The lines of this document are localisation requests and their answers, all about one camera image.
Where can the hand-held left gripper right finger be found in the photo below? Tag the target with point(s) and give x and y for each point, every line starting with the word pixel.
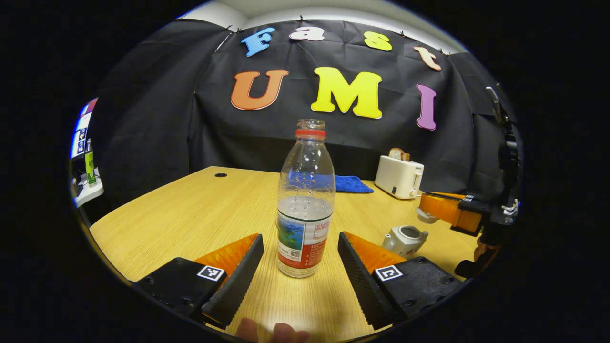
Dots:
pixel 364 286

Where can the white toaster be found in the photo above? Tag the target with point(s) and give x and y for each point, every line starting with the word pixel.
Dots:
pixel 398 177

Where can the light bread slice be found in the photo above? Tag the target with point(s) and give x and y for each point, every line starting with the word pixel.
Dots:
pixel 395 154

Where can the white teacup lid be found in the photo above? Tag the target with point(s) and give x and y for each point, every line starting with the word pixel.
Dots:
pixel 425 216

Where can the green bottle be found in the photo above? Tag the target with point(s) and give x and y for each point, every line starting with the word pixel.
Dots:
pixel 90 166

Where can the blue towel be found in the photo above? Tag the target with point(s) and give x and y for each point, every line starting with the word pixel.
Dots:
pixel 352 184

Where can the clear plastic water bottle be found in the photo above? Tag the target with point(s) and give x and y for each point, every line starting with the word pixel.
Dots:
pixel 305 224

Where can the white ceramic teacup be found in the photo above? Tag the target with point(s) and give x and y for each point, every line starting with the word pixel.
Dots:
pixel 405 245

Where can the computer monitor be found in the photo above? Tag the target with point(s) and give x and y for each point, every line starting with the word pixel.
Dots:
pixel 81 138

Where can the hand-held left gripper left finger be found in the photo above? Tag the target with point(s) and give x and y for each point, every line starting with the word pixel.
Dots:
pixel 238 283

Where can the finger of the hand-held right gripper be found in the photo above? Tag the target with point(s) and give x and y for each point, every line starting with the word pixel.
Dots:
pixel 476 205

